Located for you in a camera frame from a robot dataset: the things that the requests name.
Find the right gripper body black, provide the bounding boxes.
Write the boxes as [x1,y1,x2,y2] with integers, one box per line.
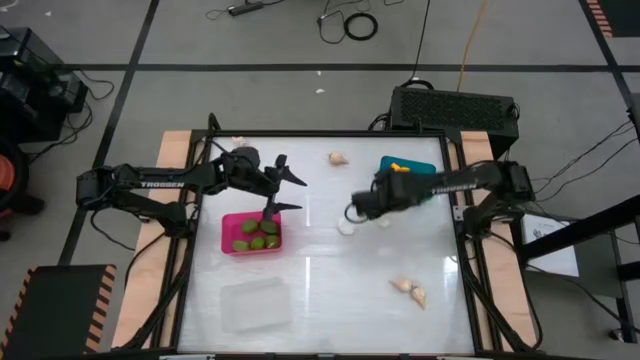
[352,170,434,220]

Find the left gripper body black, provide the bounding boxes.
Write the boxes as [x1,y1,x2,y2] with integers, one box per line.
[247,167,286,204]

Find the teal plastic basket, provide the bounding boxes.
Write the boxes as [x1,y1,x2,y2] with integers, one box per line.
[377,155,437,201]

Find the pink plastic basket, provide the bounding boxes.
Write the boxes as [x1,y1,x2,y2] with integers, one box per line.
[220,211,284,256]

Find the wooden table board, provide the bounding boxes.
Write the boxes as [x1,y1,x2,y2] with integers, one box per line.
[110,130,194,350]
[459,130,540,350]

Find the black computer case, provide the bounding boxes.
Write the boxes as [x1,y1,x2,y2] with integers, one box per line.
[388,85,521,161]

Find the clear plastic basket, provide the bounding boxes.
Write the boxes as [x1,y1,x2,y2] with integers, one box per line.
[219,276,293,335]

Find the white paper sheet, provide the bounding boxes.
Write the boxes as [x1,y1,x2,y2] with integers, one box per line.
[521,212,580,279]

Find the black power strip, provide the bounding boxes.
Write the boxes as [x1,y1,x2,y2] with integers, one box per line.
[227,1,265,17]

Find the black metal stand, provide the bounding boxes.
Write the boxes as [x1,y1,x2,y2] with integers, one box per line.
[517,194,640,344]

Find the black mat with striped edge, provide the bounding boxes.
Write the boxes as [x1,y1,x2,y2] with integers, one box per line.
[0,263,119,360]
[584,0,640,39]

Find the black equipment rack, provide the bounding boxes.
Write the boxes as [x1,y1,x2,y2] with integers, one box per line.
[0,25,90,144]

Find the orange and black reel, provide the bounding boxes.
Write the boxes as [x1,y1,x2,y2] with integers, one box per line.
[0,134,46,219]

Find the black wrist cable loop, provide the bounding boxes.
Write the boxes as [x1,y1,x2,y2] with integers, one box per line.
[343,203,371,225]

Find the black aluminium table frame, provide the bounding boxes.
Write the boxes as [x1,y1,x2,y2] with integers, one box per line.
[119,112,546,360]

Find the coiled black cable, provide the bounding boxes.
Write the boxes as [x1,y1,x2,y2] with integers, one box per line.
[343,12,380,42]

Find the long black cable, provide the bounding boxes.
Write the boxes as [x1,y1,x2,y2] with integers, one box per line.
[399,0,432,89]

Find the yellow cable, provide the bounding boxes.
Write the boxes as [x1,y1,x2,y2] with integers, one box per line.
[455,0,490,94]

